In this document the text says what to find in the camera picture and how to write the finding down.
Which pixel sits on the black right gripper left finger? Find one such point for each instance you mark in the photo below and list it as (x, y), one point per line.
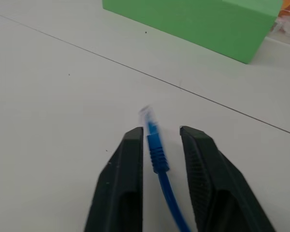
(116, 183)

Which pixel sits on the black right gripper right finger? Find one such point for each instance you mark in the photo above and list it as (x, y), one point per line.
(215, 183)

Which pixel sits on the green box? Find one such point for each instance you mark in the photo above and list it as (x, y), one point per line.
(195, 21)

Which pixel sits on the clear plastic bag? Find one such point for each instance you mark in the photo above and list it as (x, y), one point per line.
(288, 20)

